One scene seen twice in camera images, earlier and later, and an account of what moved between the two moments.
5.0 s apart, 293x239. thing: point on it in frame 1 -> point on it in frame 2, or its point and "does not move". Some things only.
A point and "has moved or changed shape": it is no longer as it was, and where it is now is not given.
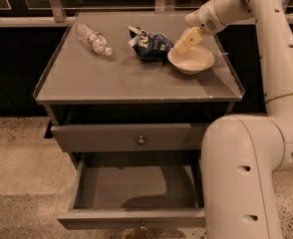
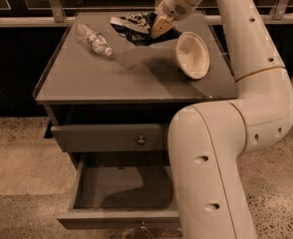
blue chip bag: [149, 46] -> [137, 27]
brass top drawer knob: [141, 141] does not move
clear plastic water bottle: [96, 39] does not move
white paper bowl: [194, 60] has moved or changed shape
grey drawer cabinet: [115, 102] does not move
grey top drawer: [123, 137] does not move
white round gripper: [202, 18] -> [171, 4]
